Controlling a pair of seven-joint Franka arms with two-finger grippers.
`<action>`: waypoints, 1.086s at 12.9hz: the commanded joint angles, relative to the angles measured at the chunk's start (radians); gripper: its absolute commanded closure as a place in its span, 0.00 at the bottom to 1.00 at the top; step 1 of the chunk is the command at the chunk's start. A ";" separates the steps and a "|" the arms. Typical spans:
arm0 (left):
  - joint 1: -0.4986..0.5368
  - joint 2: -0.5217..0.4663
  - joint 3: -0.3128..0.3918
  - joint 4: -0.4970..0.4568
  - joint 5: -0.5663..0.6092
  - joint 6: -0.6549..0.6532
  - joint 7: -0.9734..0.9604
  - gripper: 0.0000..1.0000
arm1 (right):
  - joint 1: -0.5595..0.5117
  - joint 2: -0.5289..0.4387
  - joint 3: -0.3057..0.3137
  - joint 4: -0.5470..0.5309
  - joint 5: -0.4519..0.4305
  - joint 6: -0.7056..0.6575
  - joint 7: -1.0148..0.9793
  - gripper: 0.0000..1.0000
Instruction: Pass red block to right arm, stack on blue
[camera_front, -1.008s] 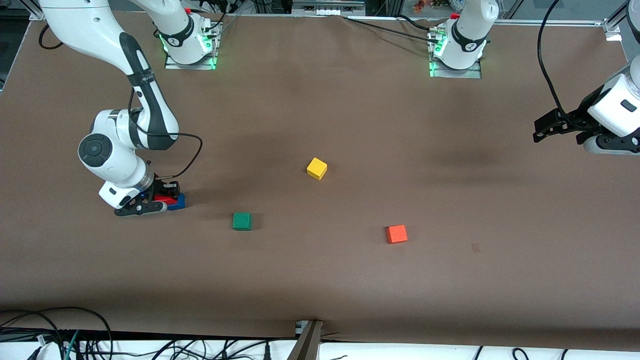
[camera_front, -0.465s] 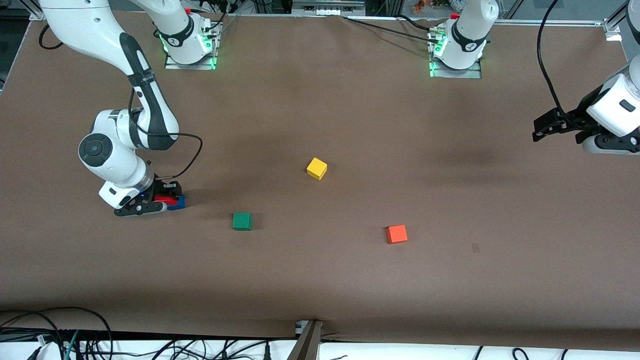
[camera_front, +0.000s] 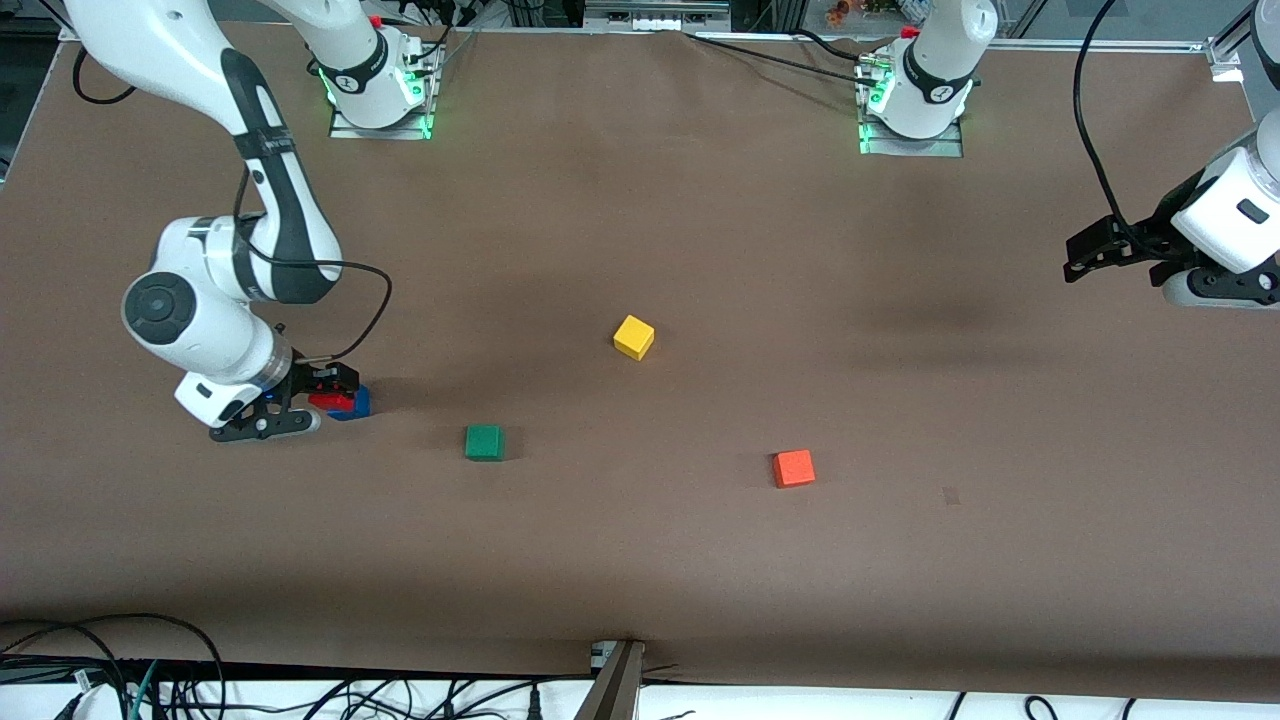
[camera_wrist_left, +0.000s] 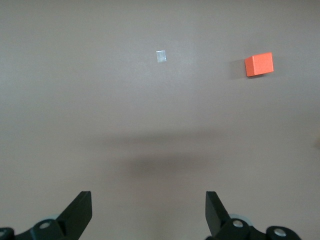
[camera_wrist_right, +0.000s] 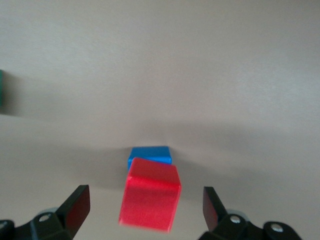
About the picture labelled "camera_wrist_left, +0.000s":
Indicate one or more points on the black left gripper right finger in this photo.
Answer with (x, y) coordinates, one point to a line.
(215, 215)

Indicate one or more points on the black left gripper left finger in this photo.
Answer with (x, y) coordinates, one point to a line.
(77, 212)

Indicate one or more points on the orange wooden block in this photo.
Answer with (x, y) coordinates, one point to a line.
(260, 65)

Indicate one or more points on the small clear tape piece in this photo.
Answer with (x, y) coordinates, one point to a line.
(161, 56)

